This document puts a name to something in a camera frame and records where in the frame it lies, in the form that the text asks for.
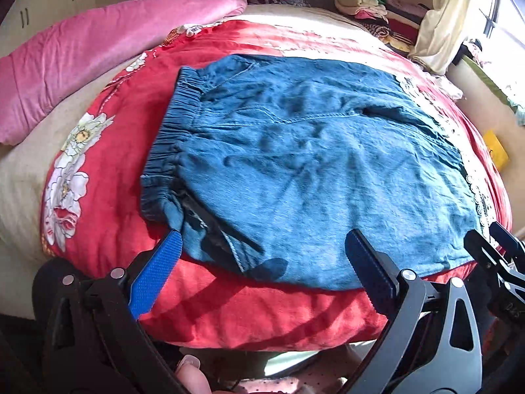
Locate yellow box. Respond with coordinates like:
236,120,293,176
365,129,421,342
483,130,510,172

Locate blue denim lace-hem pants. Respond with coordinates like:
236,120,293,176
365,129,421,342
140,55,496,291

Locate left hand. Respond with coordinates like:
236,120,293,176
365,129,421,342
175,355,212,394

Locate stack of folded clothes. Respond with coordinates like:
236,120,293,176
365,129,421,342
335,0,429,57

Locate cream curtain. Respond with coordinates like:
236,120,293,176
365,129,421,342
409,0,476,75

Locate red floral blanket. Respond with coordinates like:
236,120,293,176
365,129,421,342
41,20,512,350

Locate pink quilt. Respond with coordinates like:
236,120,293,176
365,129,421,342
1,0,247,146

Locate cream wardrobe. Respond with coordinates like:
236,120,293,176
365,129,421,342
0,0,98,59

